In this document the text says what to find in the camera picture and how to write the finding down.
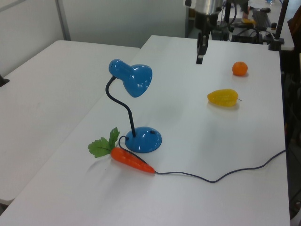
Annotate orange toy mandarin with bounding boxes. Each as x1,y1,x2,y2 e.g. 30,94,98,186
232,61,249,77

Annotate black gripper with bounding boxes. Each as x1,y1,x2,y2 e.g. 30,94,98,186
194,10,218,65

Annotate thin black stand pole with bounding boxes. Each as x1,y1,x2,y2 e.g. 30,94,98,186
223,0,236,33

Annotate brown chair back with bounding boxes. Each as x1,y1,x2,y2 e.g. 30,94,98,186
287,6,301,49

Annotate black clamp camera stand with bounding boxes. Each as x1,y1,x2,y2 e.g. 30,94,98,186
0,73,10,88
268,0,290,51

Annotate black electronics box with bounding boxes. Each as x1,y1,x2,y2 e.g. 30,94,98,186
211,23,270,44

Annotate yellow toy starfruit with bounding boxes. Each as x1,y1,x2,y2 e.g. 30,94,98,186
206,88,243,108

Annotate orange toy carrot with leaves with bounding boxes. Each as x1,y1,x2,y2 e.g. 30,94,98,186
87,127,156,175

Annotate black keyboard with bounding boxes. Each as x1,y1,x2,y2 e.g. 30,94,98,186
252,9,273,28

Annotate dark lamp power cable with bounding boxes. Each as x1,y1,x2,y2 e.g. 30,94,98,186
118,135,287,184

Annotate white side table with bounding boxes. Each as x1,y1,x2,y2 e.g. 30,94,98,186
0,39,142,205

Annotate blue gooseneck desk lamp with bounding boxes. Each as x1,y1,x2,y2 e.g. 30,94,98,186
105,58,163,154

